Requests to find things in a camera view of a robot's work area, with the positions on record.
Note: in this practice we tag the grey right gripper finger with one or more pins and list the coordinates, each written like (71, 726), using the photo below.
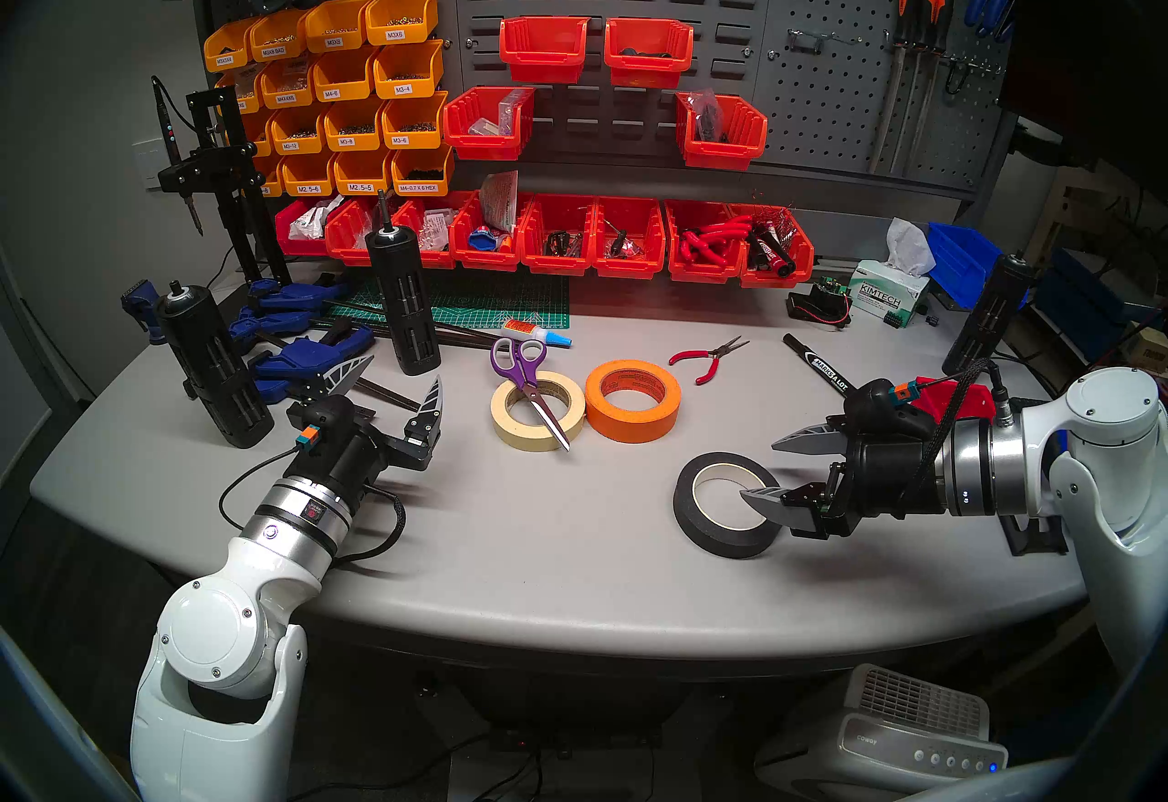
(812, 442)
(785, 505)

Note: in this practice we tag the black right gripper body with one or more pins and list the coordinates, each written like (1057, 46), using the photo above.
(890, 476)

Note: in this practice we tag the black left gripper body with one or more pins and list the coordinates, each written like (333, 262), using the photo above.
(351, 467)

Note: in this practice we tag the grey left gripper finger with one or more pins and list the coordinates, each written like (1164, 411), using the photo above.
(424, 421)
(345, 379)

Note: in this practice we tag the black tape roll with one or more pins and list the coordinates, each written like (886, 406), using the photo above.
(693, 526)

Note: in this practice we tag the orange tape roll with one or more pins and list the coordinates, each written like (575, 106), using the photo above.
(630, 426)

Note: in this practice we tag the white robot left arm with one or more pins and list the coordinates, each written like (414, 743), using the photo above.
(219, 627)

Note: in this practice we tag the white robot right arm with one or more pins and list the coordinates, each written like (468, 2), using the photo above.
(1113, 444)

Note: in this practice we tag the beige masking tape roll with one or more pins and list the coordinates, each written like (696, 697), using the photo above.
(511, 431)

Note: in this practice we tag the metal pegboard tape hook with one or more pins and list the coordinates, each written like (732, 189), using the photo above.
(808, 38)

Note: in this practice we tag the black metal bar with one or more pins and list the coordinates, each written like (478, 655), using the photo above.
(388, 394)

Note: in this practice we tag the blue bar clamp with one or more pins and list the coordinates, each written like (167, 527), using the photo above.
(292, 298)
(301, 358)

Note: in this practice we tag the black permanent marker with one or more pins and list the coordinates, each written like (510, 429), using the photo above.
(817, 367)

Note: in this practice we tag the thin black flat bar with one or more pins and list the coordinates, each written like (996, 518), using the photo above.
(456, 338)

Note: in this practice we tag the black screwdriver bit holder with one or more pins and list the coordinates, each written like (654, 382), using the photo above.
(406, 307)
(214, 371)
(985, 317)

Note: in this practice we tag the red bin with black bolt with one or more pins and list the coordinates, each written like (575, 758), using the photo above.
(967, 399)

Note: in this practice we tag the red bin with plastic bags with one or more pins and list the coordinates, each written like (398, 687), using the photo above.
(351, 248)
(438, 257)

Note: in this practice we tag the white glue tube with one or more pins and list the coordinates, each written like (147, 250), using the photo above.
(529, 330)

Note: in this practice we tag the red bin with crumpled paper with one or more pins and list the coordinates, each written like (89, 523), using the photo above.
(297, 244)

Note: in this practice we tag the green cutting mat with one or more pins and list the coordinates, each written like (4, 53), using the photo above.
(511, 303)

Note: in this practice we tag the black bin stand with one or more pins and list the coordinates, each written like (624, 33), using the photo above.
(1036, 536)

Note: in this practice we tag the Kimtech tissue box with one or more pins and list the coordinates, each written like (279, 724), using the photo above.
(881, 294)

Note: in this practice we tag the red bin with markers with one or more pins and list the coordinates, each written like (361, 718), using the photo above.
(776, 278)

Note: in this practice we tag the red bin with paper manual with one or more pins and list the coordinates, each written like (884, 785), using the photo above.
(484, 260)

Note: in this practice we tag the red black marker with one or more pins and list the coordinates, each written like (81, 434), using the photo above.
(774, 253)

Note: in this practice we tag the yellow bin M2.5-5 label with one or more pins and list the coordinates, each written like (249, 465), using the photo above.
(360, 184)

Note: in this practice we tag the yellow bin M2.5-6 label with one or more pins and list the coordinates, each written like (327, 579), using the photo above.
(306, 184)

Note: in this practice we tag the red bin with red pliers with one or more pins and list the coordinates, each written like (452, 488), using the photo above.
(703, 273)

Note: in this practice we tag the red bin with small tools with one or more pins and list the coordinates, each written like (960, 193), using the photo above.
(630, 266)
(557, 264)

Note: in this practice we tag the yellow parts bin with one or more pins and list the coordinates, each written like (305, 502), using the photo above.
(271, 184)
(246, 93)
(260, 141)

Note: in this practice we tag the yellow bin M4-0.7X6 HEX label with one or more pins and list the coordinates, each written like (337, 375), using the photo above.
(420, 184)

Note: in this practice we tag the small blue clamp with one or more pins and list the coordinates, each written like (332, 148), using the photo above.
(141, 307)

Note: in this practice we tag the blue plastic bin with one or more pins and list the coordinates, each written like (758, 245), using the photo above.
(958, 262)

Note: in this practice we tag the folded paper manual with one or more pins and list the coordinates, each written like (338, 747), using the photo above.
(500, 203)

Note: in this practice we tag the black soldering stand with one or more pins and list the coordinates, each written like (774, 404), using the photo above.
(228, 166)

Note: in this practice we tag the yellow bin M3-12 label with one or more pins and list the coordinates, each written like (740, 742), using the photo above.
(294, 141)

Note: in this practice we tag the yellow bin M3-8 label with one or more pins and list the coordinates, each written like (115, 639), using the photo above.
(351, 136)

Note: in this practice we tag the yellow bin M3-6 label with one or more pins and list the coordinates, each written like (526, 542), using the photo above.
(401, 136)

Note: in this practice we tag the white air purifier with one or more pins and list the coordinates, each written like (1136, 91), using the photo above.
(876, 745)

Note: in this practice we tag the red bin with clear box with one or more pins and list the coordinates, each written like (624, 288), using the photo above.
(484, 145)

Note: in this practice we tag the yellow bin M4-6 label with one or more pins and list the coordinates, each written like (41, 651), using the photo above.
(333, 88)

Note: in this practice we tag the yellow bin M4X4X6 label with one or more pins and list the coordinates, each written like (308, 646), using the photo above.
(285, 93)

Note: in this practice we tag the red bin with parts bag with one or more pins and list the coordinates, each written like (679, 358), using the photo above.
(725, 154)

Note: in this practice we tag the yellow bin M3-4 label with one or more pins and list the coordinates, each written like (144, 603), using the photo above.
(406, 84)

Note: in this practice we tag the black soldering iron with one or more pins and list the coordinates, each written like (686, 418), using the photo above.
(169, 134)

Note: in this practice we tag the clear plastic box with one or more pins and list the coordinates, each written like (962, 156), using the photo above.
(506, 116)

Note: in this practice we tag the black power strip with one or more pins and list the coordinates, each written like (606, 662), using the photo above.
(566, 741)

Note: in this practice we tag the wooden crate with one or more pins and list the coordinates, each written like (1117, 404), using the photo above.
(1086, 203)

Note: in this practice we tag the clear bag of black parts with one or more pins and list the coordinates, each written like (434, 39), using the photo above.
(707, 120)

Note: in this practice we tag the yellow bin M3X8 BAD label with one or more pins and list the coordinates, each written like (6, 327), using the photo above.
(274, 47)

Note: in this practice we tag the yellow bin M3X6 label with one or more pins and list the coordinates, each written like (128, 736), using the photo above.
(401, 32)

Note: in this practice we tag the empty red hanging bin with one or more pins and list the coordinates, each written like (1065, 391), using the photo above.
(543, 66)

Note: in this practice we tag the black hanging hook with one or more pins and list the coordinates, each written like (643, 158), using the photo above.
(954, 84)

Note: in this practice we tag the red bin with black parts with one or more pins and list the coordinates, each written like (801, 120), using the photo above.
(648, 72)

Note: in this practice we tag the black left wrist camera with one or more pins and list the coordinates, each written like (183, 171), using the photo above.
(328, 417)

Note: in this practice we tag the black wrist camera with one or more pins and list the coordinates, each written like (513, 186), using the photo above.
(328, 417)
(881, 408)

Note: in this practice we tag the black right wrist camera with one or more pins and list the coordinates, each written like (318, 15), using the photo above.
(881, 408)

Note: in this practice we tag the white wall switch plate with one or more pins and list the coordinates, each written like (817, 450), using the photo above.
(146, 166)

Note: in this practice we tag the metal tool holder rail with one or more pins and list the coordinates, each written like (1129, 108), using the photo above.
(976, 63)

